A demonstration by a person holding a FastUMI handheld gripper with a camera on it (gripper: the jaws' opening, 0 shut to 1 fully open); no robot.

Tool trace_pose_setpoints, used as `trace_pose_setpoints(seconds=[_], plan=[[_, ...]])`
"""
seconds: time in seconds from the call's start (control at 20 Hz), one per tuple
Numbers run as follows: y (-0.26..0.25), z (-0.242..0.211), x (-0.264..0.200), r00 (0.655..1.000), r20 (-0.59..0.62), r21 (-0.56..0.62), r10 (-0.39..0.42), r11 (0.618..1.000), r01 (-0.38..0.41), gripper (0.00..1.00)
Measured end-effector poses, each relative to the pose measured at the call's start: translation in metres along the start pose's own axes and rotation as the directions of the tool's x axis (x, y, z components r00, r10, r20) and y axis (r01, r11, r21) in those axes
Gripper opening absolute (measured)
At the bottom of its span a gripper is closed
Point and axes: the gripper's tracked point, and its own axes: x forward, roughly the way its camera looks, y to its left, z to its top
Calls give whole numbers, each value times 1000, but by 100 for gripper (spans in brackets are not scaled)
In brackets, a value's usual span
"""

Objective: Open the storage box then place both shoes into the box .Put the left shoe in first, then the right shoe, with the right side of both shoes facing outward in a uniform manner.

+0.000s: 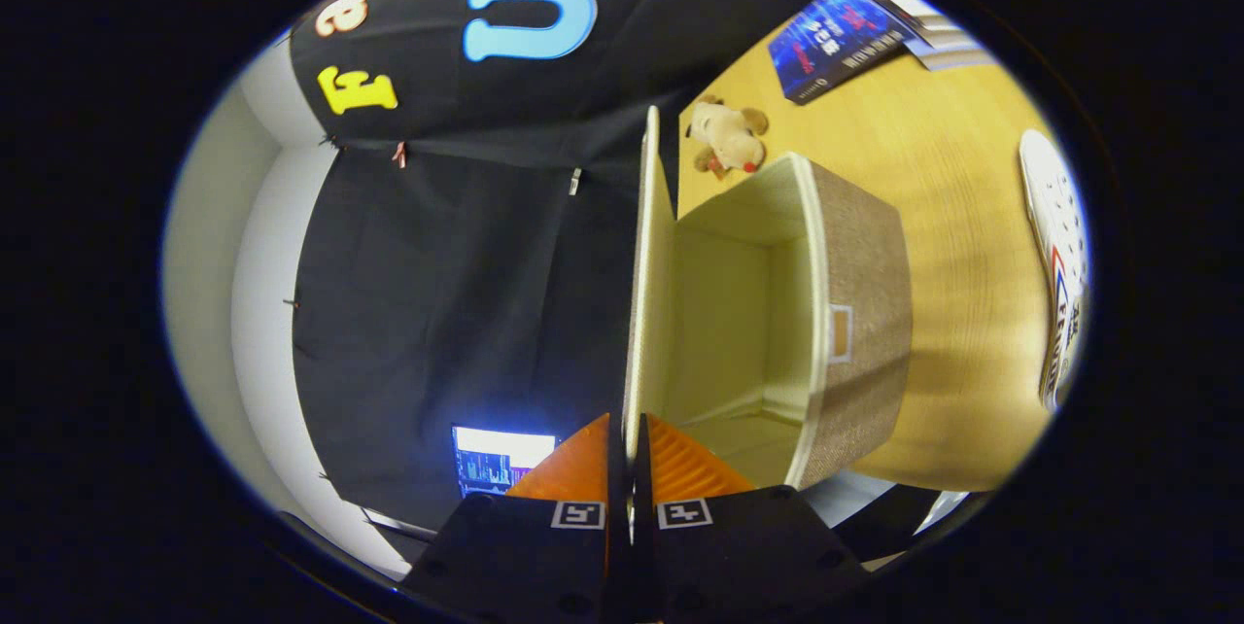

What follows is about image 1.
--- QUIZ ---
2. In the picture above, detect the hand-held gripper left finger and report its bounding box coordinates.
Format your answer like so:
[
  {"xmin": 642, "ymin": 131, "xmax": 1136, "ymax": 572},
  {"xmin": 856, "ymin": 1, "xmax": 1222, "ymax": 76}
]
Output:
[{"xmin": 400, "ymin": 412, "xmax": 633, "ymax": 624}]

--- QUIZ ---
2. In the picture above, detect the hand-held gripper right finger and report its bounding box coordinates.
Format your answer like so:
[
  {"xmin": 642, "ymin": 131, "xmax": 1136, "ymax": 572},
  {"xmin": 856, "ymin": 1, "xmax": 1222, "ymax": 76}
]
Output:
[{"xmin": 632, "ymin": 412, "xmax": 868, "ymax": 624}]

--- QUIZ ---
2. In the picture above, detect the beige fabric storage box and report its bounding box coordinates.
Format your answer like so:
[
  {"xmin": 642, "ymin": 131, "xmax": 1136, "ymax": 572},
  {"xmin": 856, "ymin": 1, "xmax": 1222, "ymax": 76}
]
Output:
[{"xmin": 622, "ymin": 106, "xmax": 913, "ymax": 489}]

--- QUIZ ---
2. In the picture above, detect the white canvas shoe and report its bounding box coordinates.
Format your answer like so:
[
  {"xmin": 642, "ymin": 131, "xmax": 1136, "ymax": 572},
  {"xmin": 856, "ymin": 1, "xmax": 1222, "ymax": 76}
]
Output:
[{"xmin": 1018, "ymin": 128, "xmax": 1091, "ymax": 413}]

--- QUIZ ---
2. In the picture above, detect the computer monitor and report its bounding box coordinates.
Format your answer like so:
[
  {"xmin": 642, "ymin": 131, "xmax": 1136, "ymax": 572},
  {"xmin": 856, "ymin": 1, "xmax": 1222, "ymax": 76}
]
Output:
[{"xmin": 452, "ymin": 425, "xmax": 562, "ymax": 499}]

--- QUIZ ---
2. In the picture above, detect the brown plush dog toy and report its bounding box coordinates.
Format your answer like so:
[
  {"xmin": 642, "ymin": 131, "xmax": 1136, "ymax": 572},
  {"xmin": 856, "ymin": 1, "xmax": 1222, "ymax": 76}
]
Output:
[{"xmin": 685, "ymin": 96, "xmax": 769, "ymax": 180}]

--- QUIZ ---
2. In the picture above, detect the dark blue book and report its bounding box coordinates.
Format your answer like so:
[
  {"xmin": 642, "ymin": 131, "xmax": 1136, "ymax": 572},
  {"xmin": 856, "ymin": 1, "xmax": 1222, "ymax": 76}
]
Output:
[{"xmin": 768, "ymin": 0, "xmax": 919, "ymax": 107}]

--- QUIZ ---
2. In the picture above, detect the grey book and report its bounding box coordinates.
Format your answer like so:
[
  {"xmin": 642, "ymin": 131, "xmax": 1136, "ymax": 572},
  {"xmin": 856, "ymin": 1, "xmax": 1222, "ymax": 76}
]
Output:
[{"xmin": 904, "ymin": 7, "xmax": 997, "ymax": 71}]

